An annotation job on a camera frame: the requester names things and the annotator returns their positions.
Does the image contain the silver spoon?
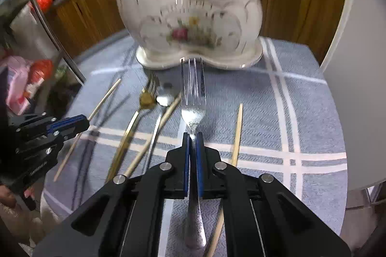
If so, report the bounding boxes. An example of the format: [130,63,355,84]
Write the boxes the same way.
[142,93,176,173]

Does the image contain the gold fork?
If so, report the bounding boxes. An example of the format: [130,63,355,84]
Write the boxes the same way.
[105,72,160,183]

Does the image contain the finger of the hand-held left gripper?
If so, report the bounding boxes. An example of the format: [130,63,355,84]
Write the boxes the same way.
[54,125,90,142]
[48,114,90,132]

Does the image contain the wooden chopstick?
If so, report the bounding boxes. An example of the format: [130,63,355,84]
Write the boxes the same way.
[124,94,182,179]
[54,78,122,182]
[204,103,243,257]

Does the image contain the grey plaid tablecloth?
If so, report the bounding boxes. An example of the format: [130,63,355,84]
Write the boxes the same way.
[41,35,347,257]

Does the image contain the pink packet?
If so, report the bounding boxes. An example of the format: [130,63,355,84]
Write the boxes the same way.
[5,56,33,113]

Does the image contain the white floral ceramic utensil holder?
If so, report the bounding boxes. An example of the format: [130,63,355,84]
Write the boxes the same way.
[109,0,263,64]

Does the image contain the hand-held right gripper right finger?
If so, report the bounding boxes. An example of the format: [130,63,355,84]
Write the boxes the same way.
[196,133,352,257]

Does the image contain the metal shelf rack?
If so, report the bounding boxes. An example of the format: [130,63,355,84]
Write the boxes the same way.
[0,0,87,113]

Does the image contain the white ceramic saucer tray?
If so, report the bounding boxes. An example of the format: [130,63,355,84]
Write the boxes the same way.
[136,37,265,70]

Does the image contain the silver fork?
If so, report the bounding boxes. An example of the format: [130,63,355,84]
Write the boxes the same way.
[180,57,207,249]

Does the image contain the wooden kitchen cabinets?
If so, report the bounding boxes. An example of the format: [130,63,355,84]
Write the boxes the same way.
[45,0,352,64]

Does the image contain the white refrigerator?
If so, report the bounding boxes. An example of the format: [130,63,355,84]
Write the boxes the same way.
[319,0,386,192]

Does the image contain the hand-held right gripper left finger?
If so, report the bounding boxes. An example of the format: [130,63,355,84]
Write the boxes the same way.
[32,133,191,257]

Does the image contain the orange red packet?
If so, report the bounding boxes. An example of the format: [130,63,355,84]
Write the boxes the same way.
[27,59,55,95]

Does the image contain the person's left hand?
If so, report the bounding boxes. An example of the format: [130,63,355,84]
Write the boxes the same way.
[0,183,35,209]

